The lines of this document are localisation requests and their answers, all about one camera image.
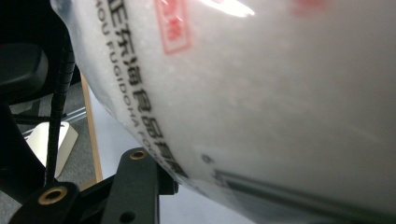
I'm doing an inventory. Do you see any black spiral-wrapped cable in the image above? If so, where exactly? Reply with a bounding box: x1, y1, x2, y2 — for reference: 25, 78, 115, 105
43, 34, 78, 188

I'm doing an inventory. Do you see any aluminium profile bar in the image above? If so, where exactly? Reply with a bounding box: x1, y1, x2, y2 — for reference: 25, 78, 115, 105
60, 106, 88, 124

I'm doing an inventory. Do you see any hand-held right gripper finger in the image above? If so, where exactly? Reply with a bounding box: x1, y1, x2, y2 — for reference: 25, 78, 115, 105
101, 147, 179, 224

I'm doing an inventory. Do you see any white plastic bag red print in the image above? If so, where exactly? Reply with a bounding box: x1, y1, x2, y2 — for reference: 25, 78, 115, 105
49, 0, 396, 224

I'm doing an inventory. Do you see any white stand base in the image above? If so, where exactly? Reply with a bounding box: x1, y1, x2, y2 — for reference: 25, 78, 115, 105
24, 120, 78, 178

